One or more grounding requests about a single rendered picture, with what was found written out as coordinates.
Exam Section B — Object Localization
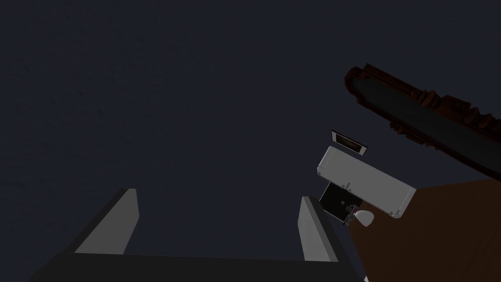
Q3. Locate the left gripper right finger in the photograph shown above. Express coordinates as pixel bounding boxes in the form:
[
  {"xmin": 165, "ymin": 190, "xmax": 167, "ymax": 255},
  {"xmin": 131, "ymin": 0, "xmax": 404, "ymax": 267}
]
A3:
[{"xmin": 297, "ymin": 195, "xmax": 340, "ymax": 262}]

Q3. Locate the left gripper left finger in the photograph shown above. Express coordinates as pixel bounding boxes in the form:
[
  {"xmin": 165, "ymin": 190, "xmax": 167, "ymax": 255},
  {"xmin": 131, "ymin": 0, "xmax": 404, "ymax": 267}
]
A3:
[{"xmin": 64, "ymin": 188, "xmax": 140, "ymax": 255}]

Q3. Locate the white cabinet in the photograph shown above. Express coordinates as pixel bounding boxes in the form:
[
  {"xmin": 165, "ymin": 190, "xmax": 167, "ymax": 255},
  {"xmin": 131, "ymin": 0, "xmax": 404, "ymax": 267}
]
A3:
[{"xmin": 317, "ymin": 146, "xmax": 417, "ymax": 219}]

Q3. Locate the small framed wall picture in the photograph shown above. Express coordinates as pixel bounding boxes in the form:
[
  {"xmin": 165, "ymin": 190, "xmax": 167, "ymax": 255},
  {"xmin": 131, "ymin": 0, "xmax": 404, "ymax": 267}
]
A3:
[{"xmin": 330, "ymin": 130, "xmax": 368, "ymax": 157}]

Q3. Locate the black box appliance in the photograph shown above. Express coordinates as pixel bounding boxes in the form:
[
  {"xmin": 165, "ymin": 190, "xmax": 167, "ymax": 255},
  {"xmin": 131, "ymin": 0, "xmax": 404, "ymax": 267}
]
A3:
[{"xmin": 319, "ymin": 182, "xmax": 363, "ymax": 226}]

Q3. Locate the white rounded lamp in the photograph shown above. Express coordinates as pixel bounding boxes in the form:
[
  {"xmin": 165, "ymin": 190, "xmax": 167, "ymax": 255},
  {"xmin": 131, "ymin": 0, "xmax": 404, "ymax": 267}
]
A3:
[{"xmin": 353, "ymin": 210, "xmax": 375, "ymax": 228}]

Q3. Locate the dark ornate framed mirror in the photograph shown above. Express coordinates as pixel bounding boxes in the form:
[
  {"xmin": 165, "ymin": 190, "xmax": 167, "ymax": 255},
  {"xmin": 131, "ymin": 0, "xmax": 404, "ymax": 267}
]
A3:
[{"xmin": 344, "ymin": 63, "xmax": 501, "ymax": 182}]

